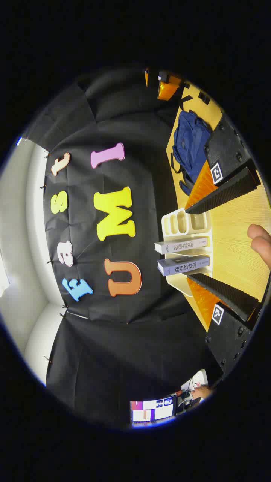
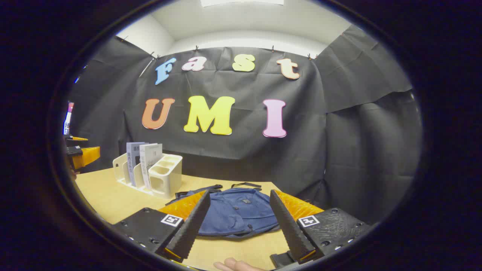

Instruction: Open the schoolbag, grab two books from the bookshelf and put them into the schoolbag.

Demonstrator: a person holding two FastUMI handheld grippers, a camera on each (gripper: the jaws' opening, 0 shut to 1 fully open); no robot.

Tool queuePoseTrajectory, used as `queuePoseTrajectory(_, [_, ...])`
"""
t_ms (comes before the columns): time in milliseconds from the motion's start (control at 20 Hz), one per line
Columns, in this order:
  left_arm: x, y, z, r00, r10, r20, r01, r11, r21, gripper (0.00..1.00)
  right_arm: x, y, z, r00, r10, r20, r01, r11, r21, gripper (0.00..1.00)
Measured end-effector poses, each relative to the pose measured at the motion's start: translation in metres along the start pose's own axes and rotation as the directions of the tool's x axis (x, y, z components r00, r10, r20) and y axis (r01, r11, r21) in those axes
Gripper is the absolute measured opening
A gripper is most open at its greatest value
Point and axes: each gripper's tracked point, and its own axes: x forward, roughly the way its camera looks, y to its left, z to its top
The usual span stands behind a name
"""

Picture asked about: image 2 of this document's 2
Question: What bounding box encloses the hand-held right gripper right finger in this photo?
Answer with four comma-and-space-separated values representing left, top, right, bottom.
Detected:
269, 189, 374, 265

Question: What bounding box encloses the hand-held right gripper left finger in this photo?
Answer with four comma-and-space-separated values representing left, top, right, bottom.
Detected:
112, 190, 211, 263

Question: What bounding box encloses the blue schoolbag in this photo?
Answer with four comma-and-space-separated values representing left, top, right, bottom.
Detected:
166, 182, 281, 238

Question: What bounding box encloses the cream plastic bookshelf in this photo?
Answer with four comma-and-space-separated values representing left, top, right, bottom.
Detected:
112, 152, 183, 199

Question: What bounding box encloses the grey book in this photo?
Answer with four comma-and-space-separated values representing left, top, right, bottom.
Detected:
126, 142, 149, 187

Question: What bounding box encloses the white book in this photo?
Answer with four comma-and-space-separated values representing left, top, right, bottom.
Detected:
139, 143, 163, 190

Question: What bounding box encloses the colourful screen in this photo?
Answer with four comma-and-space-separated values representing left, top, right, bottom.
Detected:
63, 101, 75, 135

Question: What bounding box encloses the white thin stick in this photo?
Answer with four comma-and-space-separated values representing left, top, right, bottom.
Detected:
139, 56, 156, 78

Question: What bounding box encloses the ceiling light panel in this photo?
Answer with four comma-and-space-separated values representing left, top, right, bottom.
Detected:
200, 0, 285, 7

